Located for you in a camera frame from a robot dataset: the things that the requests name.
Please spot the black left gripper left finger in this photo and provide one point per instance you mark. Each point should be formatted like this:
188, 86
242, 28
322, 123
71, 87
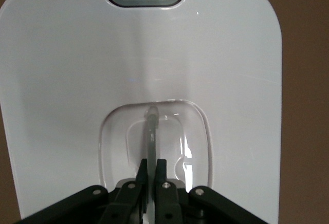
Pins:
128, 203

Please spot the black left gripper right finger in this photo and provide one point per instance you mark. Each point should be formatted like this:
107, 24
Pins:
167, 203

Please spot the white plastic box lid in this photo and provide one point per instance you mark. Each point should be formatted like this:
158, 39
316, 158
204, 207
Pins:
77, 54

